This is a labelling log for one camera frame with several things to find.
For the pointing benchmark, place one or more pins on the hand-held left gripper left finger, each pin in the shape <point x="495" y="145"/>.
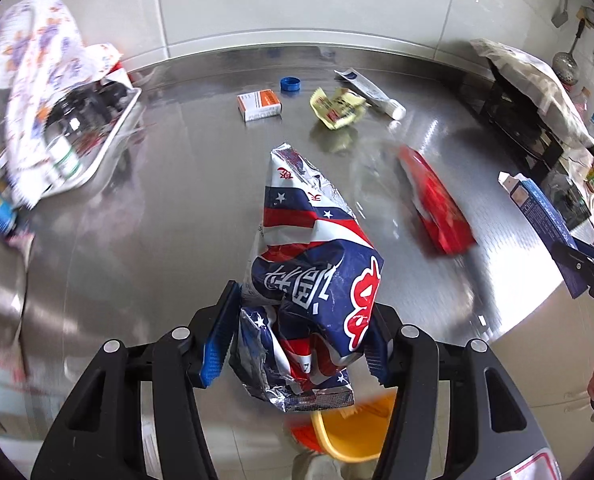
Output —
<point x="217" y="350"/>

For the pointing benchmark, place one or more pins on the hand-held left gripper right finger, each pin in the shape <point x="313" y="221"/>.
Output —
<point x="377" y="357"/>

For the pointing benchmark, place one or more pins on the blue paper carton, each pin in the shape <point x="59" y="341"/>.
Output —
<point x="537" y="210"/>

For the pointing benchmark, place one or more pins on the yellow plastic bin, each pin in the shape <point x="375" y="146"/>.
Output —
<point x="352" y="435"/>

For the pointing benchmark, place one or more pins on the red white blue snack bag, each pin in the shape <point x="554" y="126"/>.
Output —
<point x="317" y="270"/>

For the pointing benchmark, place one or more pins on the yellow snack wrapper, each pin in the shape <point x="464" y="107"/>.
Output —
<point x="337" y="109"/>

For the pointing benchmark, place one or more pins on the blue bottle cap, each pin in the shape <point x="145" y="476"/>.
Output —
<point x="290" y="84"/>

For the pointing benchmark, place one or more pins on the red snack packet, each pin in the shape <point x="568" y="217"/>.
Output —
<point x="437" y="210"/>

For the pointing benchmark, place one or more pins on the black gas stove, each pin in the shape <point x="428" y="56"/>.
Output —
<point x="517" y="120"/>

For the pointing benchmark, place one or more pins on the grey cloth stove cover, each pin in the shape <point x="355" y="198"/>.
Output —
<point x="527" y="72"/>

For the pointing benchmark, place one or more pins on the slotted metal ladle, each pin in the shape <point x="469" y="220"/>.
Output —
<point x="564" y="65"/>

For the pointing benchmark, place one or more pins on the metal tray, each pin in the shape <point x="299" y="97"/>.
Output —
<point x="104" y="140"/>

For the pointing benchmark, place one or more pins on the glass jar with green label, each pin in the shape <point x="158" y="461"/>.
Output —
<point x="66" y="157"/>

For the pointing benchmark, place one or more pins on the small orange white box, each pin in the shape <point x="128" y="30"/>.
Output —
<point x="259" y="105"/>

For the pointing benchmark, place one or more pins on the white squeeze tube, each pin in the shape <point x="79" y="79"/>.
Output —
<point x="372" y="91"/>

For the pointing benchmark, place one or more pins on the white bag with red print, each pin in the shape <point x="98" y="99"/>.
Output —
<point x="102" y="60"/>

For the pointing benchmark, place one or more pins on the floral printed cloth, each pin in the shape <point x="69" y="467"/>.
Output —
<point x="32" y="60"/>

